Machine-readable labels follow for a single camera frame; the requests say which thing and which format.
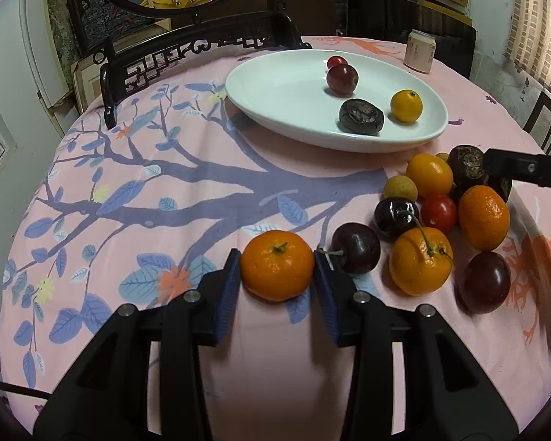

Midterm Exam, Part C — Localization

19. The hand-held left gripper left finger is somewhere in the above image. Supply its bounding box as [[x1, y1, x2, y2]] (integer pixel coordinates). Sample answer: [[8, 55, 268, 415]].
[[33, 248, 242, 441]]

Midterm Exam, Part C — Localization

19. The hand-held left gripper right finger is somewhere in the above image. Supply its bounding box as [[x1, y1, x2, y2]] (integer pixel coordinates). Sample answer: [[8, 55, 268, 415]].
[[313, 247, 519, 441]]

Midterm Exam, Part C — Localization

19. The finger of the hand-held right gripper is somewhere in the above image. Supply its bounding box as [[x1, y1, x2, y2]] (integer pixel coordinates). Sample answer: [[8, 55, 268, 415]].
[[482, 148, 551, 191]]

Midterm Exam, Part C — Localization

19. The dark cherry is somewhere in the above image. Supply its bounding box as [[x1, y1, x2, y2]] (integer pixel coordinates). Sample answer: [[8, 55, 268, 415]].
[[374, 197, 421, 240], [319, 223, 382, 274]]

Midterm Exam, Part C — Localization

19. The orange mandarin with stem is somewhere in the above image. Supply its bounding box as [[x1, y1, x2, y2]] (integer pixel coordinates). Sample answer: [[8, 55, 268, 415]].
[[389, 227, 454, 297]]

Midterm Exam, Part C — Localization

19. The dark purple plum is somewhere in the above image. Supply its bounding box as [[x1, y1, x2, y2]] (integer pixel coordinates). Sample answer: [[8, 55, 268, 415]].
[[458, 251, 512, 314]]

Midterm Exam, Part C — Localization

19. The white oval plate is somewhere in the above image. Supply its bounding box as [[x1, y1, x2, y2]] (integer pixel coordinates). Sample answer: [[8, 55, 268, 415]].
[[225, 49, 449, 154]]

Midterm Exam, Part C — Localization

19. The dark wooden chair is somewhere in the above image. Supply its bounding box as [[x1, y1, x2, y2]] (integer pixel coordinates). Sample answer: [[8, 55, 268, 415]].
[[523, 89, 551, 159]]

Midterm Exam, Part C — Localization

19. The pink printed tablecloth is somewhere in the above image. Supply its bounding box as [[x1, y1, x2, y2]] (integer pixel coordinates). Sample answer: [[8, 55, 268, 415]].
[[0, 34, 551, 441]]

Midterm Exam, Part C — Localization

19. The dark red plum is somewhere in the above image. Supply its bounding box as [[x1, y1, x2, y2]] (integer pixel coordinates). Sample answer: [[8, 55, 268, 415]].
[[326, 64, 359, 96]]

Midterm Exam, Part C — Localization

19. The black board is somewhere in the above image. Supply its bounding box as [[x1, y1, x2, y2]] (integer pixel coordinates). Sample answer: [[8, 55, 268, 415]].
[[346, 0, 477, 79]]

